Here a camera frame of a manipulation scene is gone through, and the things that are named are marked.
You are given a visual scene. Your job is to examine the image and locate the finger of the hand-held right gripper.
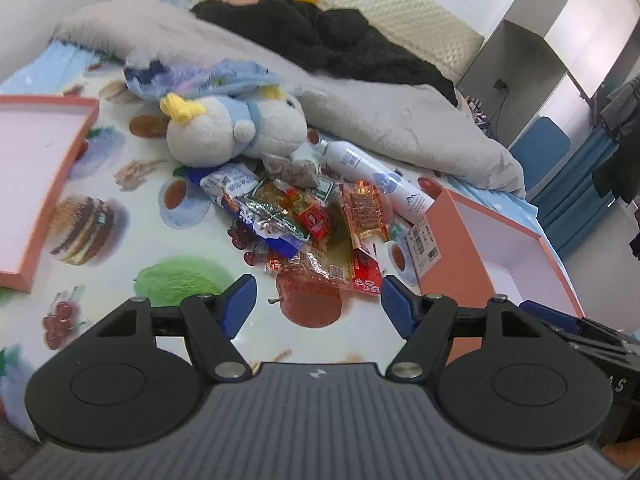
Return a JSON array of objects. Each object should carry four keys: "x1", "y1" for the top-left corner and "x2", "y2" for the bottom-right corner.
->
[
  {"x1": 575, "y1": 316, "x2": 640, "y2": 357},
  {"x1": 520, "y1": 300, "x2": 586, "y2": 336}
]

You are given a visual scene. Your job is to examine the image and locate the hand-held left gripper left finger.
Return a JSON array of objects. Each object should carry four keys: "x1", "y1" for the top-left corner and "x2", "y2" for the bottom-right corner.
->
[{"x1": 95, "y1": 274, "x2": 258, "y2": 383}]

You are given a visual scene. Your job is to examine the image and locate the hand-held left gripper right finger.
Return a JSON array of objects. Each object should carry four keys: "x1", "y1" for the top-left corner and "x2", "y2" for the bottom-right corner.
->
[{"x1": 381, "y1": 276, "x2": 543, "y2": 381}]

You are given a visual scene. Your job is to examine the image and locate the orange cardboard box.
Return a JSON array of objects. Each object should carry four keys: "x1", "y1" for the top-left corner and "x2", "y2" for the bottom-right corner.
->
[{"x1": 405, "y1": 190, "x2": 586, "y2": 326}]

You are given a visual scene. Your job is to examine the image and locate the clear blue-edged snack packet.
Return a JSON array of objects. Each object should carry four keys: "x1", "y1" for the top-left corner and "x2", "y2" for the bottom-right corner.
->
[{"x1": 221, "y1": 194, "x2": 307, "y2": 257}]

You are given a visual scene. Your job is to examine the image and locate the clear orange snack packet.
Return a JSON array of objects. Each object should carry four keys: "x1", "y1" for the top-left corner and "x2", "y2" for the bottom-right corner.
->
[{"x1": 265, "y1": 247, "x2": 353, "y2": 288}]

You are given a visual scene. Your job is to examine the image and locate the orange red grid snack packet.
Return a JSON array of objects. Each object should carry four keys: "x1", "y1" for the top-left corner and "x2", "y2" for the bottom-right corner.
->
[{"x1": 340, "y1": 181, "x2": 391, "y2": 250}]

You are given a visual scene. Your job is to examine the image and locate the small red snack packet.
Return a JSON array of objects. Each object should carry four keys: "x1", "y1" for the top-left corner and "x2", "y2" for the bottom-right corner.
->
[{"x1": 299, "y1": 199, "x2": 333, "y2": 241}]

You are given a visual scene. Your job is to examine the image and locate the blue white snack packet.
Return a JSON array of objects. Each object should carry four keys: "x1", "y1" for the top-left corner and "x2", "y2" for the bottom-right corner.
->
[{"x1": 200, "y1": 162, "x2": 261, "y2": 206}]

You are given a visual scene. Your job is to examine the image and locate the grey brown snack packet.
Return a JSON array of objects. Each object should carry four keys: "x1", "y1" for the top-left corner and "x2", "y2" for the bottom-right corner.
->
[{"x1": 262, "y1": 154, "x2": 319, "y2": 190}]

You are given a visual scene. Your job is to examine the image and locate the blue starred bed sheet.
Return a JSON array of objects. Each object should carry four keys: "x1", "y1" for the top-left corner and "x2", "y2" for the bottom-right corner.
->
[{"x1": 447, "y1": 177, "x2": 548, "y2": 243}]

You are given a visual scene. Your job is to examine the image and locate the blue curtain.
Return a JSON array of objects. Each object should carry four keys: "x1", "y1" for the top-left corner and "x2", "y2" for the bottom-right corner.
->
[{"x1": 542, "y1": 127, "x2": 631, "y2": 256}]

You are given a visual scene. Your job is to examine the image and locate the white spray bottle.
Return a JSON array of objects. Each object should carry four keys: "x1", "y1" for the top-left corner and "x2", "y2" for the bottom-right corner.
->
[{"x1": 307, "y1": 132, "x2": 436, "y2": 223}]

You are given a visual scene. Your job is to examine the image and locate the blue chair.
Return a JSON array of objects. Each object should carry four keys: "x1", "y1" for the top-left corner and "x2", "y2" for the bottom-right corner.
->
[{"x1": 507, "y1": 116, "x2": 571, "y2": 181}]

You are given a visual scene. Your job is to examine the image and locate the white and blue plush toy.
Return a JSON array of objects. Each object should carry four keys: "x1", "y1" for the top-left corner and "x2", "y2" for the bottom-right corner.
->
[{"x1": 160, "y1": 91, "x2": 308, "y2": 168}]

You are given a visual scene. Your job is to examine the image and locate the black hanging jacket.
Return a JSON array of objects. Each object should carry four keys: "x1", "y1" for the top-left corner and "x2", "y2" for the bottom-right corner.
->
[{"x1": 592, "y1": 80, "x2": 640, "y2": 206}]

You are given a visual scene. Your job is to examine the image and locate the grey blanket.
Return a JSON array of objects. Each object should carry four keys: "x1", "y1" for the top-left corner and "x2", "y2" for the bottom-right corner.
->
[{"x1": 52, "y1": 0, "x2": 526, "y2": 198}]

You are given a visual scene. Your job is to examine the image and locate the pile of small bedside items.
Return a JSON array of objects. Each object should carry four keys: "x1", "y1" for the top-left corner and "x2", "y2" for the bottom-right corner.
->
[{"x1": 461, "y1": 94, "x2": 495, "y2": 137}]

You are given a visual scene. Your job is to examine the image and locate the blue printed plastic bag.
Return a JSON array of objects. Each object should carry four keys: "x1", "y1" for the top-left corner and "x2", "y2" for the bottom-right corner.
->
[{"x1": 124, "y1": 59, "x2": 283, "y2": 102}]

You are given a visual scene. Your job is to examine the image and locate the orange box lid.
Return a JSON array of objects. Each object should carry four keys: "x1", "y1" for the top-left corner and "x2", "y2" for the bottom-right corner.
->
[{"x1": 0, "y1": 94, "x2": 101, "y2": 292}]

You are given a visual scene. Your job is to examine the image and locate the grey shelf unit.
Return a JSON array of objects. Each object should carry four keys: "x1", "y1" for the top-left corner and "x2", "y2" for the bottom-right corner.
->
[{"x1": 457, "y1": 19, "x2": 591, "y2": 151}]

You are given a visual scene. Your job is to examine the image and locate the black fleece blanket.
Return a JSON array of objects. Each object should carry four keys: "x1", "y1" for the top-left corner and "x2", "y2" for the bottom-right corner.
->
[{"x1": 190, "y1": 0, "x2": 458, "y2": 106}]

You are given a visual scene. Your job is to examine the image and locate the cream padded headboard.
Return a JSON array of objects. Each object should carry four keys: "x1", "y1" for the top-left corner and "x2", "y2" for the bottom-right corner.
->
[{"x1": 320, "y1": 0, "x2": 486, "y2": 86}]

